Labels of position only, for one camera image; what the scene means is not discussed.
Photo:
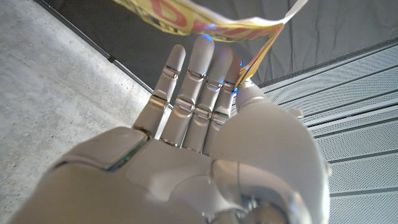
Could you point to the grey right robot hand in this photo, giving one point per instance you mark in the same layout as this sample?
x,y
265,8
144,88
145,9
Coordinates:
x,y
186,174

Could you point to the yellow new driver bumper sticker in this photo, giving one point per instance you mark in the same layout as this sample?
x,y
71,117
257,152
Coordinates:
x,y
174,15

